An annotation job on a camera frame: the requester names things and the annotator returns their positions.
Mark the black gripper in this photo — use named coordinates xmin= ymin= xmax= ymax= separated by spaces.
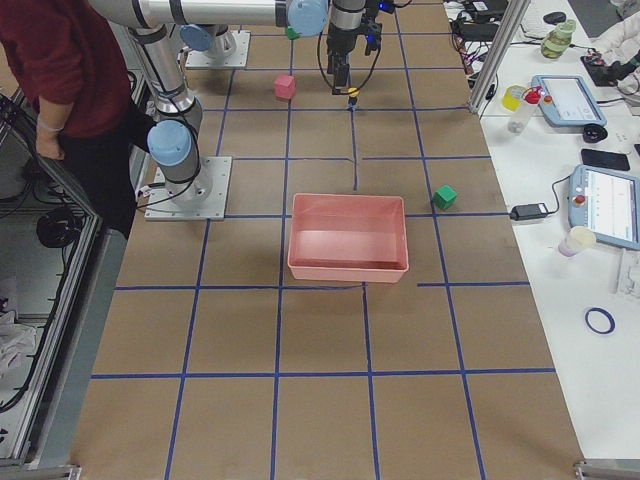
xmin=327 ymin=0 xmax=363 ymax=95

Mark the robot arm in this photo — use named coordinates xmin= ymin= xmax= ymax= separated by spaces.
xmin=180 ymin=24 xmax=237 ymax=60
xmin=91 ymin=1 xmax=375 ymax=220

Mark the green foam cube near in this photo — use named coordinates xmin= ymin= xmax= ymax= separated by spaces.
xmin=285 ymin=26 xmax=300 ymax=40

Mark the green foam cube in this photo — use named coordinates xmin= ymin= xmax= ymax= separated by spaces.
xmin=285 ymin=26 xmax=300 ymax=40
xmin=432 ymin=184 xmax=458 ymax=210

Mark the pink foam cube centre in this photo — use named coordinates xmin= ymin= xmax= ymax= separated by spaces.
xmin=273 ymin=75 xmax=297 ymax=101

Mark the green foam cube far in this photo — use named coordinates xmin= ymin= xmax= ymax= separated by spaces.
xmin=432 ymin=184 xmax=458 ymax=210

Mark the pink plastic bin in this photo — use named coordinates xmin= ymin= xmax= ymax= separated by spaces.
xmin=287 ymin=193 xmax=409 ymax=283

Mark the yellow tape roll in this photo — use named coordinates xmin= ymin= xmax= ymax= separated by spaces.
xmin=501 ymin=85 xmax=528 ymax=112

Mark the white squeeze bottle red cap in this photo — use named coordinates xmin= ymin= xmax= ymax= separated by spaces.
xmin=507 ymin=86 xmax=544 ymax=134

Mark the green glass jar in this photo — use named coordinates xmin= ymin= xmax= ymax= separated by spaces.
xmin=540 ymin=19 xmax=576 ymax=60

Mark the teach pendant far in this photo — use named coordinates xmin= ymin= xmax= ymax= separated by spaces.
xmin=531 ymin=75 xmax=607 ymax=127

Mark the teach pendant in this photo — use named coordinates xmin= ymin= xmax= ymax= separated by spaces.
xmin=567 ymin=165 xmax=639 ymax=251
xmin=531 ymin=75 xmax=607 ymax=127

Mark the black power adapter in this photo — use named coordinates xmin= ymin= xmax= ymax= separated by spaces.
xmin=509 ymin=203 xmax=550 ymax=221

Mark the person in black trousers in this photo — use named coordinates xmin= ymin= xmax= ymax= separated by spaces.
xmin=1 ymin=1 xmax=156 ymax=236

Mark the black smartphone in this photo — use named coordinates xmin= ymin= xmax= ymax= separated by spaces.
xmin=580 ymin=149 xmax=630 ymax=171

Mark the small white cup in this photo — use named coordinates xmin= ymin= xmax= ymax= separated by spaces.
xmin=558 ymin=226 xmax=597 ymax=257

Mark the teach pendant near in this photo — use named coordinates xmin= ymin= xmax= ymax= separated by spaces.
xmin=567 ymin=165 xmax=639 ymax=251

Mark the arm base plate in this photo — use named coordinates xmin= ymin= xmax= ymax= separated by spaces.
xmin=186 ymin=30 xmax=251 ymax=70
xmin=144 ymin=156 xmax=232 ymax=221

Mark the aluminium frame post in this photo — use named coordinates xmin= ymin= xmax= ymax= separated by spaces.
xmin=468 ymin=0 xmax=530 ymax=113

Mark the blue tape ring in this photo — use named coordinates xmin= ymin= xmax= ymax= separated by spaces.
xmin=583 ymin=307 xmax=616 ymax=335

